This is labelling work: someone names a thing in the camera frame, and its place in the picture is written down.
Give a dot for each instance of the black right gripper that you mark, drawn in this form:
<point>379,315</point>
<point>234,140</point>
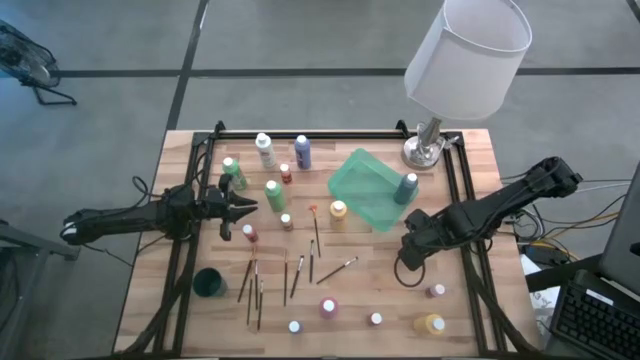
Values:
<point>422,227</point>

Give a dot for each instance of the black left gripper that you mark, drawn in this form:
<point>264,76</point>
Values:
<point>217,202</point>

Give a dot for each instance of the large plain green paint bottle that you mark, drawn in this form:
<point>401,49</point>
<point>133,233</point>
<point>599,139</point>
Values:
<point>275,197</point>

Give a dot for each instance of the grey paint bottle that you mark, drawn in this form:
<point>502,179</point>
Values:
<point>405,190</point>

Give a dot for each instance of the small yellow black paint bottle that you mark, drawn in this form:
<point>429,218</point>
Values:
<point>286,222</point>

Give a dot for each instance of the small orange black paint bottle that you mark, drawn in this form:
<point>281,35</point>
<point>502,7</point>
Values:
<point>285,175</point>

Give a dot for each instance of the white paint bottle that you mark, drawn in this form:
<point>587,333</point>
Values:
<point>265,152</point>

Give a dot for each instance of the small pink paint bottle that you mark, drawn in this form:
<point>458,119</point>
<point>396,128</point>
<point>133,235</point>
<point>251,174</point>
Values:
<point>436,290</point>

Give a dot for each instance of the large purple-blue paint bottle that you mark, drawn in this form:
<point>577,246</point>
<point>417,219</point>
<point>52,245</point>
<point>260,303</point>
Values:
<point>302,155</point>

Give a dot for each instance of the large orange-yellow paint bottle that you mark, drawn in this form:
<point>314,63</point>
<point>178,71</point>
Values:
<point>430,325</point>

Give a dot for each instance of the small magenta black paint bottle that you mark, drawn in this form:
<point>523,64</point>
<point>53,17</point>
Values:
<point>375,319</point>

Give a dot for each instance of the large pink paint bottle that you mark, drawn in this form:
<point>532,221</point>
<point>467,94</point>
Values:
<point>328,309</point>

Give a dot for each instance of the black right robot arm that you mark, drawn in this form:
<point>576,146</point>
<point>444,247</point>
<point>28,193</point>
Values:
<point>500,205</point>

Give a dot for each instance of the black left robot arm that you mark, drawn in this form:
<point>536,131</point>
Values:
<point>125,220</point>

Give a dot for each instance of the small red black paint bottle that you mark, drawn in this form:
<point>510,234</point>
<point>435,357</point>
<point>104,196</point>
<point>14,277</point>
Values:
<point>250,233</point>

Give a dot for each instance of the labelled light green paint bottle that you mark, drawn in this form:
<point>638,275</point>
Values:
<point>235,175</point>

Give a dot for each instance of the yellow apple-label paint bottle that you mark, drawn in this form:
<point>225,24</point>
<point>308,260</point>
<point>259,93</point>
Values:
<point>338,212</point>

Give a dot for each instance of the small purple black paint bottle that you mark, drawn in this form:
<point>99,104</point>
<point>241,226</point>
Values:
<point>295,327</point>

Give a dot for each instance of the teal translucent plastic bin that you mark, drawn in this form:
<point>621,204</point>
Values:
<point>365,190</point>

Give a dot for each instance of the fan paintbrush orange bristles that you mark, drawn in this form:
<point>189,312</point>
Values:
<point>316,232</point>

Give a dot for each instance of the thin dark paintbrush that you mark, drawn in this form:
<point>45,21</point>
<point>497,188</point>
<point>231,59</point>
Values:
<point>256,287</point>
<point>249,305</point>
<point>260,307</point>

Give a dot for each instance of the dark green plastic cup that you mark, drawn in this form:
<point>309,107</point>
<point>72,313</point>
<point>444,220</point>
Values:
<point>207,283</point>

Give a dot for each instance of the thin paintbrush yellow tip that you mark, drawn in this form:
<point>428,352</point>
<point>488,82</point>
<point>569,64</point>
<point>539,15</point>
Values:
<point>285,280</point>

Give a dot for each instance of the short black paintbrush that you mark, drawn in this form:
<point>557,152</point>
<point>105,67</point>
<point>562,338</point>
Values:
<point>311,262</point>

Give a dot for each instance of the black paintbrush silver ferrule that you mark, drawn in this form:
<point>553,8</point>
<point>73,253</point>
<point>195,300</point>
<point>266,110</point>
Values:
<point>297,277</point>

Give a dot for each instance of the long paintbrush silver ferrule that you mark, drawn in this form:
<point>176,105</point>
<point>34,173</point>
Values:
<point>337,270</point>

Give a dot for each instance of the dark power strip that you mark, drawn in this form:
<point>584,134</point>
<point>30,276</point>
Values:
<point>547,255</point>

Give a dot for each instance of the white printed paper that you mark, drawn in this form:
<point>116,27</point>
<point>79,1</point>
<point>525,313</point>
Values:
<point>545,302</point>

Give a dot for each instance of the white shade table lamp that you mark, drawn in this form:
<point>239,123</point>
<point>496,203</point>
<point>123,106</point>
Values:
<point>465,65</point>

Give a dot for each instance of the black keyboard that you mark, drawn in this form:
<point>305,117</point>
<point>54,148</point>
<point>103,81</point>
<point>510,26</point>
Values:
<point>595,320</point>

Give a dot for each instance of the grey side stand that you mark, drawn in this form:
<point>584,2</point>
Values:
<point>30,245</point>

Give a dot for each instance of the black floor fan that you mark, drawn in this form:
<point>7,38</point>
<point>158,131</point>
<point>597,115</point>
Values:
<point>25,62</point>

